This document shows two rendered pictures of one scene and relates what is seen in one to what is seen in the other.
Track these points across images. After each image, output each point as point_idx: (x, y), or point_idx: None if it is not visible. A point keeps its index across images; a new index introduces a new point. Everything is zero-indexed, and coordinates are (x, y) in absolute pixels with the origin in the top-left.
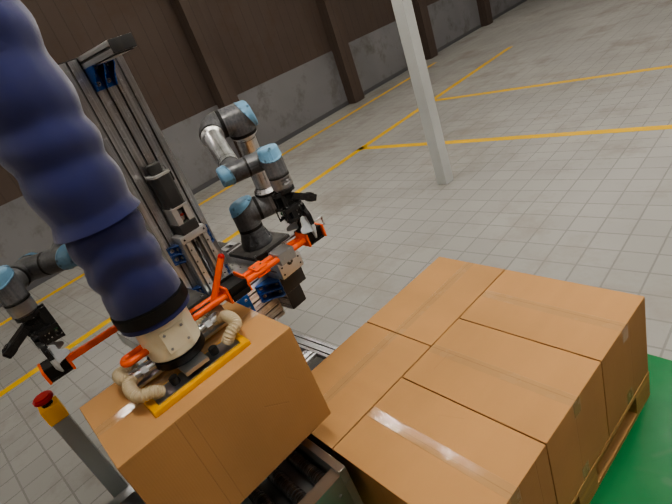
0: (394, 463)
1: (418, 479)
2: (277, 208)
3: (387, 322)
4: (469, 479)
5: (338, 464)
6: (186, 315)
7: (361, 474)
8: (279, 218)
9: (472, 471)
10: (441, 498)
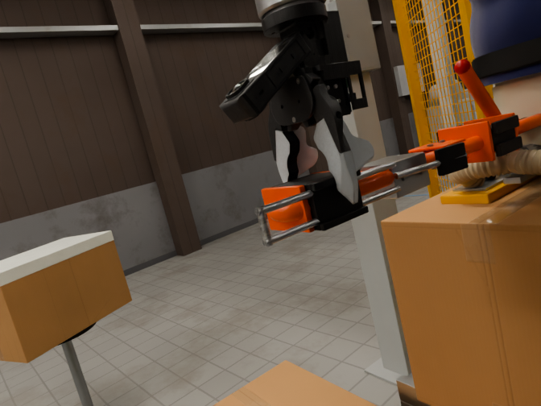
0: None
1: (317, 400)
2: (344, 60)
3: None
4: (266, 399)
5: (405, 380)
6: (497, 103)
7: None
8: (362, 94)
9: (260, 405)
10: (299, 387)
